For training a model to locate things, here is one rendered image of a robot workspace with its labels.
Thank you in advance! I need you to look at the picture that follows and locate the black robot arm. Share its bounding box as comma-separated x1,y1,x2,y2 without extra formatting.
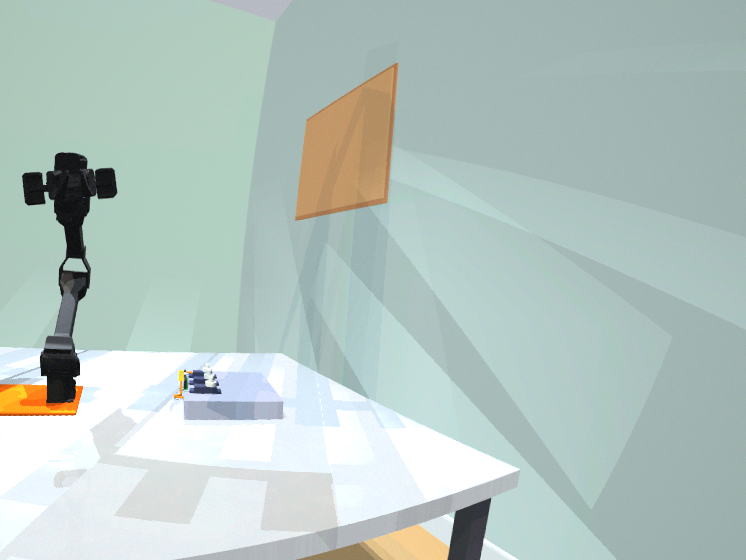
40,152,91,403

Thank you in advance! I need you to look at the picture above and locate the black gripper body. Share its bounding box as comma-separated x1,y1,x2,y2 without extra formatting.
22,167,118,208

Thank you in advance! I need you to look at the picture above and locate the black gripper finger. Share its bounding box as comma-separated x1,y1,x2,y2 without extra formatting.
80,168,97,197
46,170,69,200

